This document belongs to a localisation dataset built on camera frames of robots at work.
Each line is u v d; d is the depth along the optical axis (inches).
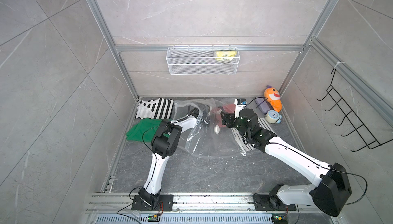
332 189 15.3
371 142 22.8
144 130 38.3
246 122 22.5
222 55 33.0
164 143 22.6
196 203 29.4
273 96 43.6
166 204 28.8
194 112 32.9
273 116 40.6
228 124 27.2
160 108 44.0
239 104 26.1
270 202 25.3
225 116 27.5
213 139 31.6
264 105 43.7
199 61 39.7
